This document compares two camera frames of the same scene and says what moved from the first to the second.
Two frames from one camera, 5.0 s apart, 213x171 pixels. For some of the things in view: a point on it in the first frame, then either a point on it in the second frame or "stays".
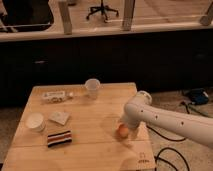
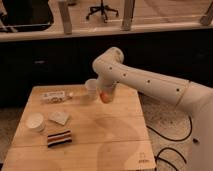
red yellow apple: [123, 130] -> [105, 97]
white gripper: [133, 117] -> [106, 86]
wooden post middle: [128, 15] stays
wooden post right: [206, 20] stays
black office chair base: [102, 9] stays
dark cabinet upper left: [27, 16] stays
